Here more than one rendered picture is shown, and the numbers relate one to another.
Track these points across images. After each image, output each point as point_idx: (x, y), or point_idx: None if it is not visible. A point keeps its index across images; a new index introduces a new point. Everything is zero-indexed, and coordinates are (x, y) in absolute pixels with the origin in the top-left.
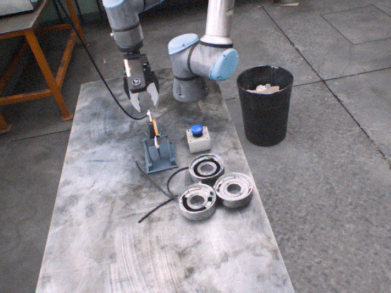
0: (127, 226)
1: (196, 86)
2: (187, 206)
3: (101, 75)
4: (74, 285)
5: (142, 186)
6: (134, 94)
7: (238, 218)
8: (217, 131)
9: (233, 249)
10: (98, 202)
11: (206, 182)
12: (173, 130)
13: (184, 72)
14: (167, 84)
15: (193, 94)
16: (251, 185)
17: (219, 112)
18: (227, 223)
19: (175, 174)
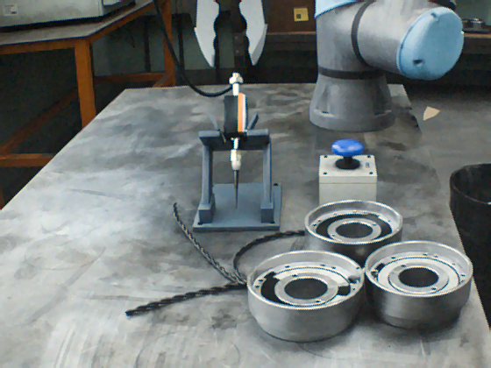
0: (96, 316)
1: (365, 97)
2: (273, 296)
3: None
4: None
5: (167, 250)
6: (206, 14)
7: (415, 352)
8: (397, 181)
9: None
10: (53, 258)
11: None
12: (288, 168)
13: (343, 57)
14: (301, 103)
15: (356, 113)
16: (467, 273)
17: (409, 153)
18: (380, 360)
19: (264, 241)
